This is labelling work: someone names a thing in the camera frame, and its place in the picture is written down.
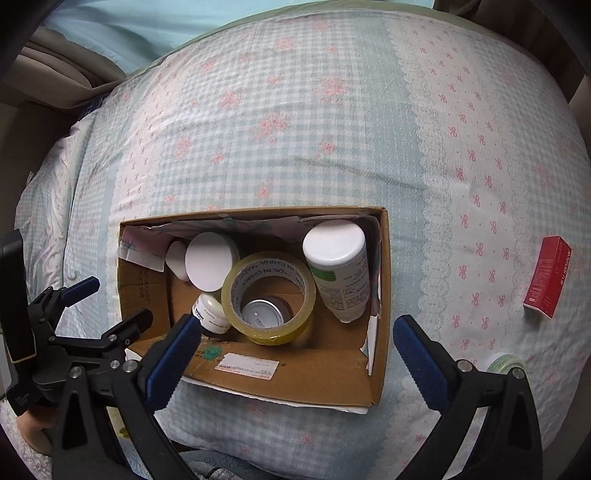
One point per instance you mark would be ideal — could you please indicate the person's left hand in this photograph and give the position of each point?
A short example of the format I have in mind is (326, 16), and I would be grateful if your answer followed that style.
(32, 427)

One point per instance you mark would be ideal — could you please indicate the white bottle with green label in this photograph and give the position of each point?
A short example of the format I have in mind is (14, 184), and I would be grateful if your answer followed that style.
(336, 267)

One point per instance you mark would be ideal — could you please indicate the white earbud case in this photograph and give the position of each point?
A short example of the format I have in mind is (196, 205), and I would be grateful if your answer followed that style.
(176, 263)

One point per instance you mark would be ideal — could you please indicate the small brown metal tin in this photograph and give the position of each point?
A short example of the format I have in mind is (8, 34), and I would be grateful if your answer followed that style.
(263, 314)

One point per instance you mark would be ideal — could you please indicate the wide white lid jar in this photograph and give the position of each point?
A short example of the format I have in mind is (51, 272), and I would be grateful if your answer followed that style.
(210, 265)

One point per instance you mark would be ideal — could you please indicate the cardboard box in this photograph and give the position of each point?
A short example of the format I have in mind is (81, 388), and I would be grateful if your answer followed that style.
(295, 369)

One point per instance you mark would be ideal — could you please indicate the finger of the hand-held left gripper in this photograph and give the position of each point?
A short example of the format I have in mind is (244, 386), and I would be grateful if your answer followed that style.
(124, 330)
(81, 290)

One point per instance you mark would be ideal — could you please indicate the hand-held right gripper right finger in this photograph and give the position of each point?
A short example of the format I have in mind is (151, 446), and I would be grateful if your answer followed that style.
(420, 364)

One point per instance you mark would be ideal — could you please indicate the small white cream jar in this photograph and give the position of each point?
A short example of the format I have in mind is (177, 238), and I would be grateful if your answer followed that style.
(211, 316)

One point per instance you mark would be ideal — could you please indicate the brown curtain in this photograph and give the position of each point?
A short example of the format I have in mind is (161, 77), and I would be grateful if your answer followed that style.
(64, 69)

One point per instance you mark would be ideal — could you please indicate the green lid jar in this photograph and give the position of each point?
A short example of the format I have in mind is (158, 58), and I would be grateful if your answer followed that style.
(505, 364)

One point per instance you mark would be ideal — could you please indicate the clear tape roll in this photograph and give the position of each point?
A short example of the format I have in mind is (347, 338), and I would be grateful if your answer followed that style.
(235, 295)

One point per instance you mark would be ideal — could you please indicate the red carton box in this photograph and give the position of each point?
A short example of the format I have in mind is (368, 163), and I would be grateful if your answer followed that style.
(549, 277)

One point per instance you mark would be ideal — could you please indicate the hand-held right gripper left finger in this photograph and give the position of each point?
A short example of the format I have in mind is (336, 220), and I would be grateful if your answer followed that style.
(173, 360)

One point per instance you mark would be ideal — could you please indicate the light blue hanging cloth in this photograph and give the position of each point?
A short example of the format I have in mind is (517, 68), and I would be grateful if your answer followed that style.
(161, 23)

